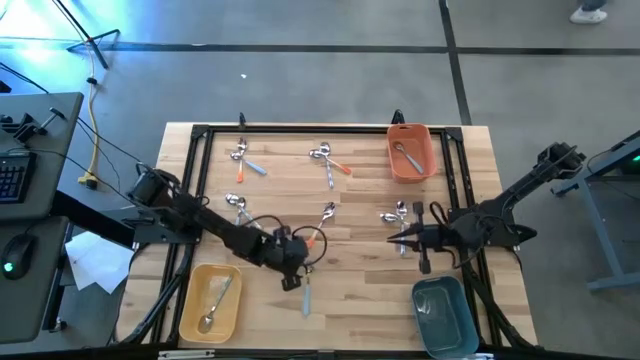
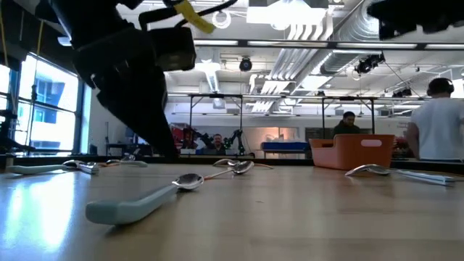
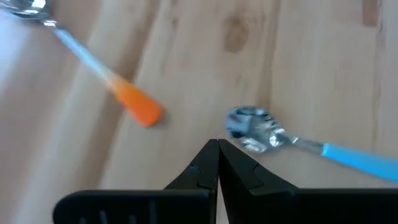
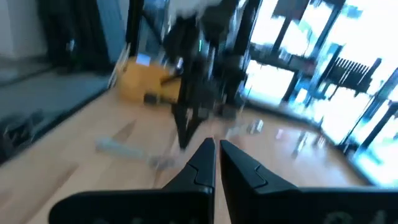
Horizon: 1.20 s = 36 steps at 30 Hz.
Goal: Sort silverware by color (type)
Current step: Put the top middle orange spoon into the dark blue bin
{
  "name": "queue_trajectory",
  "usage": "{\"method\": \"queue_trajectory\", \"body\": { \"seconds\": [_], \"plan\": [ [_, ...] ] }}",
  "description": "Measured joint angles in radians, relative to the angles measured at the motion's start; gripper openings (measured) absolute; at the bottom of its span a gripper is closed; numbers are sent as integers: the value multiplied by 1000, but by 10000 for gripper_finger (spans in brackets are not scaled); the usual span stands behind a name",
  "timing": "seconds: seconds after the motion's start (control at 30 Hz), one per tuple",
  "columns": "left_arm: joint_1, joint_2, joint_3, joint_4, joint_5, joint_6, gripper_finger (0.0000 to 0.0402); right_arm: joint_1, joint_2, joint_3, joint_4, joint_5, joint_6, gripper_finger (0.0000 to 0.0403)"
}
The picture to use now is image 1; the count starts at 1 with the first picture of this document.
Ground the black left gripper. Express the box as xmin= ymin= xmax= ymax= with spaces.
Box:
xmin=272 ymin=225 xmax=315 ymax=293

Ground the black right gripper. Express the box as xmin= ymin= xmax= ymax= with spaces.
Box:
xmin=387 ymin=200 xmax=457 ymax=276

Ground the grey handled metal spoon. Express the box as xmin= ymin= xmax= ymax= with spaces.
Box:
xmin=392 ymin=141 xmax=426 ymax=176
xmin=224 ymin=193 xmax=263 ymax=231
xmin=396 ymin=200 xmax=408 ymax=258
xmin=319 ymin=141 xmax=336 ymax=191

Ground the teal plastic bin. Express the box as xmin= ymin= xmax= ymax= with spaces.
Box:
xmin=410 ymin=274 xmax=480 ymax=360

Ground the orange plastic bin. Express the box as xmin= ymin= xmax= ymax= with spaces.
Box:
xmin=386 ymin=122 xmax=439 ymax=185

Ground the yellow plastic bin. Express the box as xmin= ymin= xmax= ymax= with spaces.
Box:
xmin=178 ymin=263 xmax=244 ymax=345

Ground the white paper sheet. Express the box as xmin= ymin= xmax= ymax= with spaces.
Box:
xmin=64 ymin=230 xmax=135 ymax=295

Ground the black diagonal support beam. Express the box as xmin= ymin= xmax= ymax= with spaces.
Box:
xmin=49 ymin=190 xmax=151 ymax=247

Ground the black device with green light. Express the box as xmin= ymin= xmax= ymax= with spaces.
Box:
xmin=617 ymin=147 xmax=640 ymax=176

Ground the grey office desk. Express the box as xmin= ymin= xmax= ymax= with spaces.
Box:
xmin=0 ymin=215 xmax=70 ymax=345
xmin=0 ymin=92 xmax=85 ymax=222

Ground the person's foot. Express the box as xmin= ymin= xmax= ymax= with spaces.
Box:
xmin=569 ymin=0 xmax=609 ymax=25

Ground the black computer mouse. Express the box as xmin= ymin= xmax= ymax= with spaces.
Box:
xmin=0 ymin=233 xmax=38 ymax=281

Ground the black computer keyboard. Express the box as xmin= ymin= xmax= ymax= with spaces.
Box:
xmin=0 ymin=151 xmax=38 ymax=205

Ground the black desk clamp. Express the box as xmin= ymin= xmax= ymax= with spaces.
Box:
xmin=0 ymin=107 xmax=66 ymax=146

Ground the black tripod stand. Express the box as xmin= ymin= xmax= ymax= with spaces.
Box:
xmin=51 ymin=0 xmax=122 ymax=70

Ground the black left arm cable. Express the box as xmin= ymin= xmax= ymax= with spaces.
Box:
xmin=238 ymin=213 xmax=330 ymax=267

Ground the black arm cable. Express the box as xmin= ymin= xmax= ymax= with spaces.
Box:
xmin=238 ymin=213 xmax=330 ymax=267
xmin=428 ymin=200 xmax=481 ymax=269

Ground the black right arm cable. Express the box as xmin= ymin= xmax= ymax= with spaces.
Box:
xmin=428 ymin=200 xmax=481 ymax=269

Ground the black aluminium table frame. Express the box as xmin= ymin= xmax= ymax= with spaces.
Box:
xmin=117 ymin=122 xmax=540 ymax=351

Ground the blue-grey desk frame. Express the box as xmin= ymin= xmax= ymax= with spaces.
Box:
xmin=549 ymin=130 xmax=640 ymax=294

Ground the black floor cable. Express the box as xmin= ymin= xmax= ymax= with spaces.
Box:
xmin=74 ymin=116 xmax=146 ymax=174
xmin=0 ymin=60 xmax=51 ymax=95

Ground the yellow extension cable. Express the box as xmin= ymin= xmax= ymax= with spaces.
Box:
xmin=77 ymin=42 xmax=100 ymax=190

